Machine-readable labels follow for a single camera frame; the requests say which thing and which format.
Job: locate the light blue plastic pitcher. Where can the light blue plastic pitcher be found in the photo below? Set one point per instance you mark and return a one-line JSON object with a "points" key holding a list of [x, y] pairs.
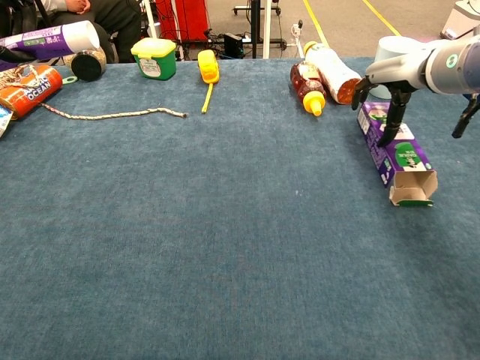
{"points": [[390, 47]]}

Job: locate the red cabinet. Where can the red cabinet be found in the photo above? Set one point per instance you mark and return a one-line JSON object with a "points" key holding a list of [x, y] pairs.
{"points": [[187, 18]]}

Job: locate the blue carpet table mat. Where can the blue carpet table mat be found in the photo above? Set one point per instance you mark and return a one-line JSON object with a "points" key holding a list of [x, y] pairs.
{"points": [[225, 225]]}

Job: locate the seated person dark clothes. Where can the seated person dark clothes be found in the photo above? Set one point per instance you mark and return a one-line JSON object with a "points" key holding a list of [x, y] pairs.
{"points": [[112, 15]]}

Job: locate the grain jar black lid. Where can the grain jar black lid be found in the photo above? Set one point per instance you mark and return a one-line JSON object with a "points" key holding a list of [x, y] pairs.
{"points": [[89, 67]]}

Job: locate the black adapter box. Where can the black adapter box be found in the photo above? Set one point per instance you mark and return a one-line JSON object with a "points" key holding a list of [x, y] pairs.
{"points": [[233, 45]]}

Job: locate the white upright post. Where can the white upright post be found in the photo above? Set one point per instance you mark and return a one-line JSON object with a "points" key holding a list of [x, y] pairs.
{"points": [[267, 26]]}

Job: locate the purple white toothpaste tube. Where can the purple white toothpaste tube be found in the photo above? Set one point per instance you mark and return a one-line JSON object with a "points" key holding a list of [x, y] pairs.
{"points": [[56, 39]]}

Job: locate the white label tea bottle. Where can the white label tea bottle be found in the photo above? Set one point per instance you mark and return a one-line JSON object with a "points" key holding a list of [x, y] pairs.
{"points": [[332, 71]]}

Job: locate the brown honey squeeze bottle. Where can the brown honey squeeze bottle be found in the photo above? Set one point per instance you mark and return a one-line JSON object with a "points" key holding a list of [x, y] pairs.
{"points": [[309, 88]]}

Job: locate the yellow tape measure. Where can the yellow tape measure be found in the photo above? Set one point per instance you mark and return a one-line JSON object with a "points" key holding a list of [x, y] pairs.
{"points": [[208, 65]]}

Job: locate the white blue milk carton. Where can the white blue milk carton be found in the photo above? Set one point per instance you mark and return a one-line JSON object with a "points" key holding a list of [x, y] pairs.
{"points": [[3, 120]]}

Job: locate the white metal frame stand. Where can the white metal frame stand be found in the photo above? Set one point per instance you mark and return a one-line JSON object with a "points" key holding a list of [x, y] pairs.
{"points": [[150, 18]]}

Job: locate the green tub yellow lid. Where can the green tub yellow lid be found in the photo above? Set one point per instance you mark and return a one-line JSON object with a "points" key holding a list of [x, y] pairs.
{"points": [[154, 58]]}

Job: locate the black camera tripod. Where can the black camera tripod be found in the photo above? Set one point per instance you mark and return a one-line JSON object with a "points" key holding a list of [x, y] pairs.
{"points": [[256, 26]]}

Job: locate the left black-fingered robot hand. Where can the left black-fingered robot hand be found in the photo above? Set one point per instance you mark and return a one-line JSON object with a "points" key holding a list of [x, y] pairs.
{"points": [[15, 56]]}

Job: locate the right black-fingered robot hand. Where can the right black-fingered robot hand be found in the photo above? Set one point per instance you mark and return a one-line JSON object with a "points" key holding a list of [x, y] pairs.
{"points": [[401, 69]]}

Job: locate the white machine housing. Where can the white machine housing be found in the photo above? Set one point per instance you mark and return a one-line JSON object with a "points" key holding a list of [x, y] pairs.
{"points": [[459, 18]]}

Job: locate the white power strip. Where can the white power strip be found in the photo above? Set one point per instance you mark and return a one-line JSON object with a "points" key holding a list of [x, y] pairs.
{"points": [[297, 29]]}

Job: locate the orange drink can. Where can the orange drink can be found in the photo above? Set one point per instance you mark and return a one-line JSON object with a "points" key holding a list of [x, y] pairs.
{"points": [[33, 93]]}

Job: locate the purple white carton box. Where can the purple white carton box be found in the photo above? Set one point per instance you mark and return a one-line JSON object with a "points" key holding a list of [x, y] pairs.
{"points": [[401, 157]]}

